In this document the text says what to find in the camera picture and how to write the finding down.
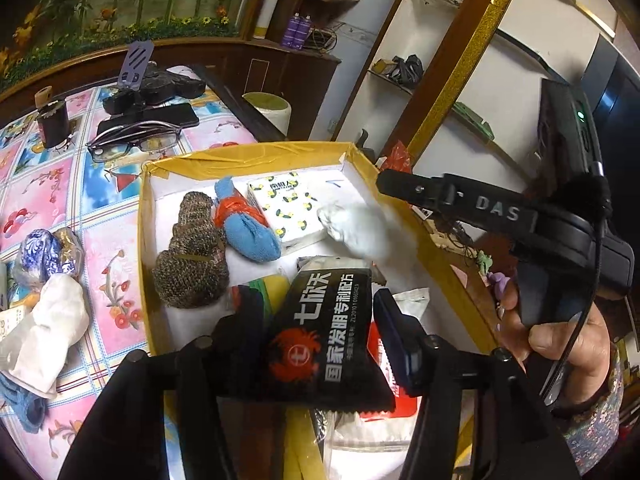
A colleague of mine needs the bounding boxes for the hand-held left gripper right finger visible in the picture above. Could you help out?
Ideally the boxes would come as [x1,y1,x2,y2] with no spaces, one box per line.
[372,287,581,480]

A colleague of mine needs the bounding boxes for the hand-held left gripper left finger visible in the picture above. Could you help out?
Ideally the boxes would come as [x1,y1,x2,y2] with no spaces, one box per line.
[57,285,268,480]

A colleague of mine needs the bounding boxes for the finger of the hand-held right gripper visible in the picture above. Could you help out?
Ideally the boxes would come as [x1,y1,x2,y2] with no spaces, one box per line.
[376,168,540,257]

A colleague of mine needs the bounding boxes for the black snack packet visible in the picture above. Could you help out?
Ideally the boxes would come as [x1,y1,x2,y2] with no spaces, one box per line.
[262,255,396,413]

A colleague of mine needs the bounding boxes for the brown knitted cloth roll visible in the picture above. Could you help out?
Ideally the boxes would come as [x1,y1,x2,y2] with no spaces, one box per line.
[151,191,231,307]

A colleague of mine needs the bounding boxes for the fluffy white towel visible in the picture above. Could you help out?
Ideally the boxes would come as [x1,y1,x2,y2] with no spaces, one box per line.
[316,200,396,266]

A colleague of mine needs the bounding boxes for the blue towel roll orange band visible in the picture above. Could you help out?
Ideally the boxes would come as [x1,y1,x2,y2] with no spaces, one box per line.
[214,176,282,263]

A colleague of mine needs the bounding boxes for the white tissue pack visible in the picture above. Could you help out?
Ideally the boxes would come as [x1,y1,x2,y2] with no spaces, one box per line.
[246,171,346,256]

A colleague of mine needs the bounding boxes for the yellow cardboard box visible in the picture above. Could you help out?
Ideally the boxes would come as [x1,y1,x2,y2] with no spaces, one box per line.
[136,141,501,480]

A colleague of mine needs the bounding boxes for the gold foil wrapper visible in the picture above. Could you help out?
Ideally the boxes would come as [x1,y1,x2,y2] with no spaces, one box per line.
[52,226,87,281]

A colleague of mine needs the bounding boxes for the white cloth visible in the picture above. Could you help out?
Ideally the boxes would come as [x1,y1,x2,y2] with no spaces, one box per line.
[0,274,92,401]

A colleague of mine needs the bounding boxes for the blue white plastic bag bundle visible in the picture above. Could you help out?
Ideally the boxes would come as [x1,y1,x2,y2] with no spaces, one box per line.
[12,229,63,286]

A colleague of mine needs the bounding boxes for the person's right forearm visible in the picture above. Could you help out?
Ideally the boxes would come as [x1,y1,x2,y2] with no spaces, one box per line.
[547,345,626,480]

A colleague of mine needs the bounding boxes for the person's right hand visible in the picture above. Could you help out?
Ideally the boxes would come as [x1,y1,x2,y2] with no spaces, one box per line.
[497,284,619,404]

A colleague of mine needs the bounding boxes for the red white packet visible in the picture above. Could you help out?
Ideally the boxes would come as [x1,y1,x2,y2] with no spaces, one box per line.
[360,332,420,418]

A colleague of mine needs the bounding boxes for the red plastic bag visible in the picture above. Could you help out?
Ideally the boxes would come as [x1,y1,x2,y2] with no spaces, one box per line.
[375,140,416,173]

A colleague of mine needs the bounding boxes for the dark screen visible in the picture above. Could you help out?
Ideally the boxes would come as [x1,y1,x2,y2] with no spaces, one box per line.
[592,35,640,171]

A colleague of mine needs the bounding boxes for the white bucket green lid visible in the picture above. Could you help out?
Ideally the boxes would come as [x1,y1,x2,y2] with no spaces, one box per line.
[242,91,292,138]

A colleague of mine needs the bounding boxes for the purple spray can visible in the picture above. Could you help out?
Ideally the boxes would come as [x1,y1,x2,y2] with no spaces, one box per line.
[297,14,315,50]
[282,12,301,48]

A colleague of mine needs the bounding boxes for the white small carton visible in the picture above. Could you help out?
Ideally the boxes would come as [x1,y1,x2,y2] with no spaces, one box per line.
[0,260,28,343]

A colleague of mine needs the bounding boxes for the black device with phone stand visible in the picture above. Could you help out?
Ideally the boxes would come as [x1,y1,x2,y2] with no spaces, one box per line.
[102,62,207,115]

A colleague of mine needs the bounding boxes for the black jar with wooden stopper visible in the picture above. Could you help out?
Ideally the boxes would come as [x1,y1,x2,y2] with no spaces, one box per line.
[34,87,71,150]

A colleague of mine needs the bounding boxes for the purple phone stand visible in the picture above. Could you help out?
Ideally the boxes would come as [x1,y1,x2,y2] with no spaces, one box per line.
[117,40,153,92]

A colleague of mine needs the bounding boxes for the tangled wires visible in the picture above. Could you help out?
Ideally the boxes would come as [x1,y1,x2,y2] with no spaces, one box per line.
[305,25,338,53]

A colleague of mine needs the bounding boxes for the black frame eyeglasses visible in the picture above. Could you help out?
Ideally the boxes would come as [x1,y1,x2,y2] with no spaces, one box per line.
[86,120,182,163]

